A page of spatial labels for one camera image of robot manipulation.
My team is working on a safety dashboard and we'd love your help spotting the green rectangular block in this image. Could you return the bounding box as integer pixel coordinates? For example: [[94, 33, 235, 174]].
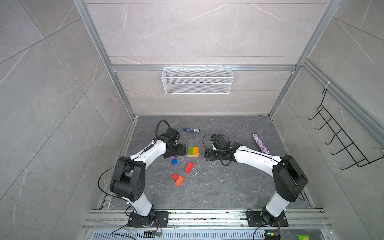
[[188, 146, 194, 156]]

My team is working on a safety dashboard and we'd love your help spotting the yellow-orange rectangular block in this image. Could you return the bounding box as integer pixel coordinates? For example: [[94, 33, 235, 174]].
[[193, 147, 199, 156]]

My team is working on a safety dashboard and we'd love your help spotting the red arch block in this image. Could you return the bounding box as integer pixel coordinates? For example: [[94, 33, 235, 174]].
[[185, 163, 193, 174]]

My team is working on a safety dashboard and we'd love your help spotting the orange rectangular block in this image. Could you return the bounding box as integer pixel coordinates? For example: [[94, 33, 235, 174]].
[[174, 176, 184, 187]]

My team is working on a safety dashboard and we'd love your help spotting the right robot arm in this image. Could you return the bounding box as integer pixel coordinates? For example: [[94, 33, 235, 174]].
[[204, 134, 308, 226]]

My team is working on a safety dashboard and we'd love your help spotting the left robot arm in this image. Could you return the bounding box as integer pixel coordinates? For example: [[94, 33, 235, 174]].
[[98, 120, 187, 227]]

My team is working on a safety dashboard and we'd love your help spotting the blue marker pen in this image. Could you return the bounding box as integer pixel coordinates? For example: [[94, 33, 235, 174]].
[[183, 128, 200, 133]]

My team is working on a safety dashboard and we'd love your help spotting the glitter purple tube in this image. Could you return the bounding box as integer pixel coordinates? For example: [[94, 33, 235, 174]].
[[252, 134, 270, 155]]

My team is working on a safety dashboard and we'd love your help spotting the green packet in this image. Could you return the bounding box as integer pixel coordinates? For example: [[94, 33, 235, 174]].
[[297, 235, 310, 240]]

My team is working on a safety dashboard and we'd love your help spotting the white wire mesh basket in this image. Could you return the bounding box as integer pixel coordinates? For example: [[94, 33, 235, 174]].
[[161, 67, 234, 95]]

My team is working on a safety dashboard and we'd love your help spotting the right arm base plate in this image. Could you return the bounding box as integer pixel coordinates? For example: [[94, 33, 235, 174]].
[[245, 210, 289, 227]]

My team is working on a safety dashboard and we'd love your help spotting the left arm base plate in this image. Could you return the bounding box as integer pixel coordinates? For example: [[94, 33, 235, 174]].
[[127, 211, 169, 228]]

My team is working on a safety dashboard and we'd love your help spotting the aluminium mounting rail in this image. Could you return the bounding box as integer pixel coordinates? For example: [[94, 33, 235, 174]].
[[81, 209, 332, 231]]

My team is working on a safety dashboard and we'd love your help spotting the white perforated cable tray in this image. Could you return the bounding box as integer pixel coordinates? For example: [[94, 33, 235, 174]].
[[91, 230, 265, 240]]

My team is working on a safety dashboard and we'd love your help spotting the black wire hook rack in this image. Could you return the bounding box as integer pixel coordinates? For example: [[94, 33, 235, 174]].
[[308, 89, 384, 170]]

